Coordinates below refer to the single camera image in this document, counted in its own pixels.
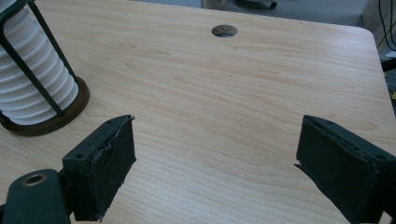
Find black cables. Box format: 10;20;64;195
377;0;396;53

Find black wire cup holder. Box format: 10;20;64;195
0;0;92;137

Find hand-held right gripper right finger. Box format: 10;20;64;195
294;114;396;224

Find stack of white cups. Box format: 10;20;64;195
0;0;79;126

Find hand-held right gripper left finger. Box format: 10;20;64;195
59;114;137;223

